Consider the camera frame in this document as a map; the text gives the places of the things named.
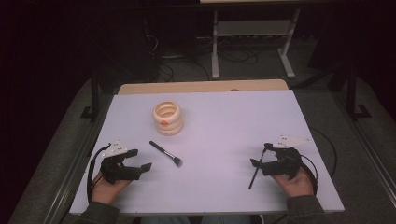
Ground person's left hand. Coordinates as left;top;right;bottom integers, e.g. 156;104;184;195
91;172;132;204

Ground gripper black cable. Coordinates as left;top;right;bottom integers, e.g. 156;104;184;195
87;143;112;203
300;127;338;196

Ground cream ribbed holder cup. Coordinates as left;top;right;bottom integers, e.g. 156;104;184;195
151;100;184;136

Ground aluminium frame rail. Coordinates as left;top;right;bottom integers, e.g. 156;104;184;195
43;92;115;224
330;91;396;200

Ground black makeup brush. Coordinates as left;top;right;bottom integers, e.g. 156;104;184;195
148;140;183;168

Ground thin black pencil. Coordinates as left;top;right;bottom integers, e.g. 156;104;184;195
247;147;268;190

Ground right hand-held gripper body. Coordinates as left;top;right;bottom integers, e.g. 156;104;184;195
261;133;312;181

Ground black metal stand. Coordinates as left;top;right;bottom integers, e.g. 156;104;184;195
79;69;101;122
345;63;373;122

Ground white board sheet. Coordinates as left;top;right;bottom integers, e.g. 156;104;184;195
68;89;346;216

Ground wooden table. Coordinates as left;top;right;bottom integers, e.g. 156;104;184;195
117;78;290;96

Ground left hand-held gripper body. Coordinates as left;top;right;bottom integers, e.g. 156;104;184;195
99;139;144;185

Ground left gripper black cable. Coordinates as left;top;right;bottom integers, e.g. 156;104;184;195
87;143;112;203

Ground person's right hand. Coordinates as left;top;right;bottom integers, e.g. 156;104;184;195
272;167;315;199

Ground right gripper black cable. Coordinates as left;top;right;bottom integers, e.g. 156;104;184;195
300;127;338;196

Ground black floor cables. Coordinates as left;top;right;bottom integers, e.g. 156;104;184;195
146;34;260;82

